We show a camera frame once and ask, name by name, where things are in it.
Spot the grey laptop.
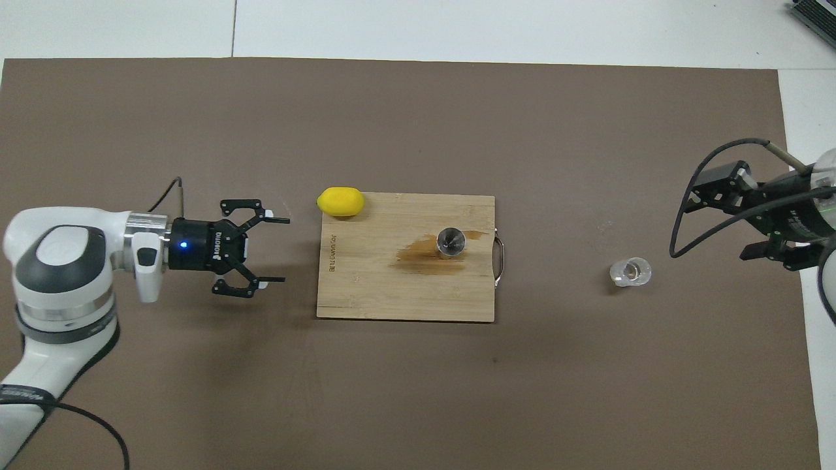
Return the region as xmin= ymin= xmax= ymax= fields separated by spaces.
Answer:
xmin=787 ymin=0 xmax=836 ymax=48

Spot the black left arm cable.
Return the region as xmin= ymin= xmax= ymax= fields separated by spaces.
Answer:
xmin=51 ymin=176 xmax=185 ymax=470

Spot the wooden cutting board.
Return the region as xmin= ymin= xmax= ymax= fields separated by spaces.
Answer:
xmin=317 ymin=193 xmax=505 ymax=323

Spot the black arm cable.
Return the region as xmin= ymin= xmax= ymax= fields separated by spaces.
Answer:
xmin=669 ymin=138 xmax=836 ymax=259
xmin=51 ymin=176 xmax=185 ymax=470

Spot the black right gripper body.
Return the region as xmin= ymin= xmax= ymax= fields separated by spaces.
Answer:
xmin=751 ymin=171 xmax=836 ymax=245

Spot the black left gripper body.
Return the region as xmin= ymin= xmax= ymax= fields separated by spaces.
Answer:
xmin=169 ymin=219 xmax=251 ymax=272

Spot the yellow lemon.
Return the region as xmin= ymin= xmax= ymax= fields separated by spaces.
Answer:
xmin=317 ymin=187 xmax=365 ymax=217

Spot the steel cocktail jigger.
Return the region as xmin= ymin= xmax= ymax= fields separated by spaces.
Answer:
xmin=436 ymin=227 xmax=466 ymax=259

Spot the brown table mat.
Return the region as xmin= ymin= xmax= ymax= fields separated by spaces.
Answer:
xmin=0 ymin=57 xmax=822 ymax=470

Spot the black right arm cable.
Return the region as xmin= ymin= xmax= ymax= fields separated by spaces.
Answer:
xmin=669 ymin=138 xmax=836 ymax=259

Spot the small clear glass cup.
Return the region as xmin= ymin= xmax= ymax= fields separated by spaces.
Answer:
xmin=609 ymin=257 xmax=652 ymax=288

